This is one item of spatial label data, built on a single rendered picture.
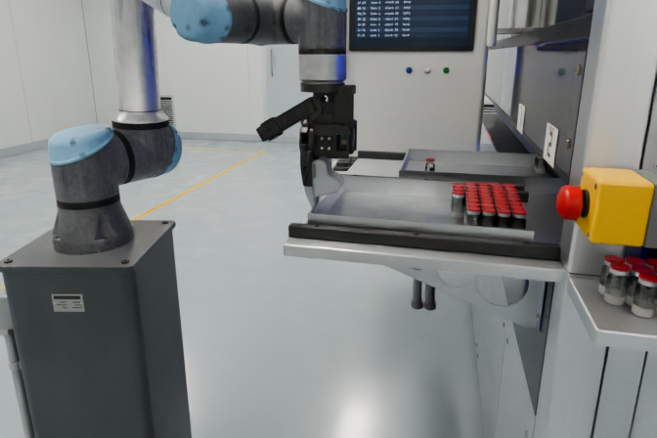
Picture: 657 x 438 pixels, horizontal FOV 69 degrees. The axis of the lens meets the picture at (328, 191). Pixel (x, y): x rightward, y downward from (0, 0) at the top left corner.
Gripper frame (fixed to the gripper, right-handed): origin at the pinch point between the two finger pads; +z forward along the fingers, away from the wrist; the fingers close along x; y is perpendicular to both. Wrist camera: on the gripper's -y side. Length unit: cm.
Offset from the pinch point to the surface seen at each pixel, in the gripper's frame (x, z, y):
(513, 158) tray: 54, 2, 40
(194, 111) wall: 544, 53, -322
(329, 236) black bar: -8.0, 2.8, 5.2
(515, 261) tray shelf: -9.4, 3.7, 32.4
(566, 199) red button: -19.6, -8.6, 35.3
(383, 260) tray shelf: -10.9, 4.8, 14.0
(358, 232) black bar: -8.0, 1.8, 9.7
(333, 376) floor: 74, 92, -13
